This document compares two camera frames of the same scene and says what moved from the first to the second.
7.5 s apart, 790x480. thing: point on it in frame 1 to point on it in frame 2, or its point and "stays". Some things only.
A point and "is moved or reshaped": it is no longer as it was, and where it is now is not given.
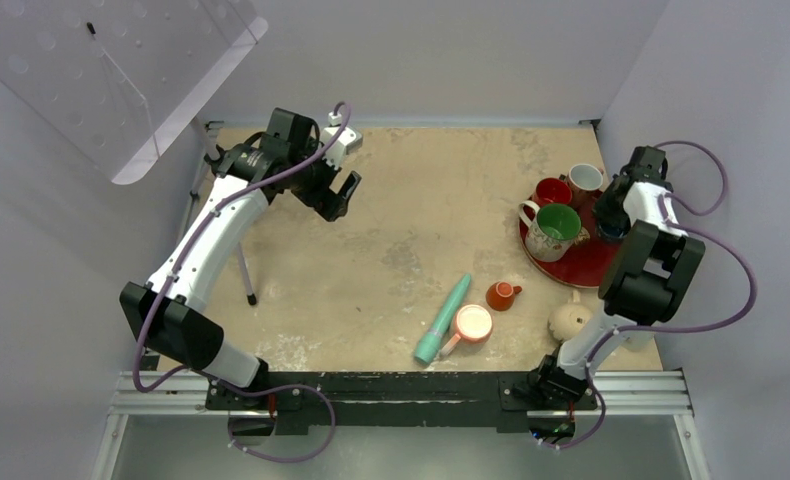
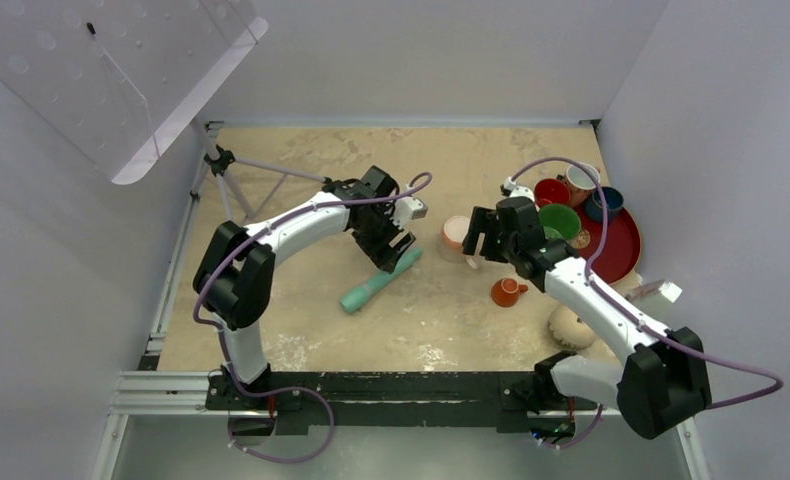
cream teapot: x=569 y=319 stays
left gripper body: x=312 y=187 to x=379 y=230
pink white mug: x=473 y=325 to x=451 y=239
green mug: x=552 y=231 stays
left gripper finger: x=341 y=207 to x=389 y=260
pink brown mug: x=585 y=181 stays
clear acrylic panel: x=124 y=82 stays
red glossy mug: x=551 y=190 stays
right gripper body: x=607 y=206 to x=496 y=247
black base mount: x=396 y=400 stays
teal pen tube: x=430 y=343 to x=353 y=298
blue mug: x=613 y=231 is moved or reshaped
